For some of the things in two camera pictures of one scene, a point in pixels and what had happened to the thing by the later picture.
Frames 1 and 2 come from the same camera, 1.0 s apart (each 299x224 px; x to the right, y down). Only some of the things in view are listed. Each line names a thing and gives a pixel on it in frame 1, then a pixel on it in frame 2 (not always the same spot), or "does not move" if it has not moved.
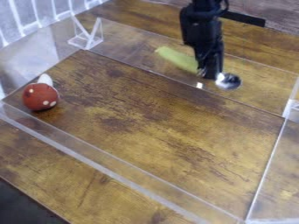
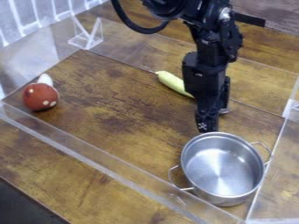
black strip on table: (244, 18) does not move
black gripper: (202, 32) → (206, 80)
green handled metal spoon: (224, 80) → (174, 81)
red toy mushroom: (40, 94) does not move
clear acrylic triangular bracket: (84, 38) does not move
